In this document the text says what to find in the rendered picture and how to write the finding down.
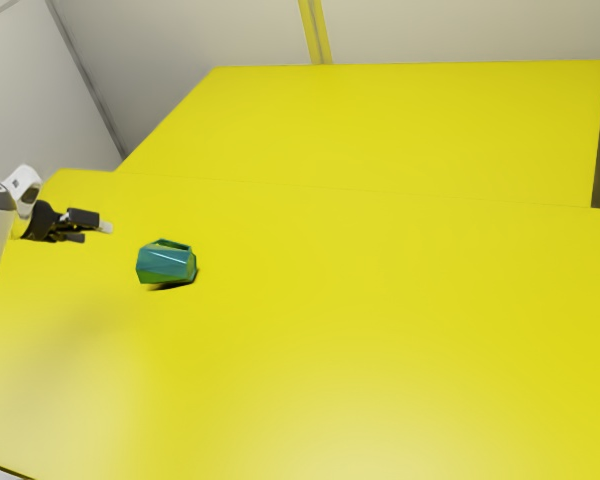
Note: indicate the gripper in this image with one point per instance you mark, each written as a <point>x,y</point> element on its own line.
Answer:
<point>41,221</point>

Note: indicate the teal faceted mug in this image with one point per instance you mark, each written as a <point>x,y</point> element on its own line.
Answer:
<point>166,263</point>

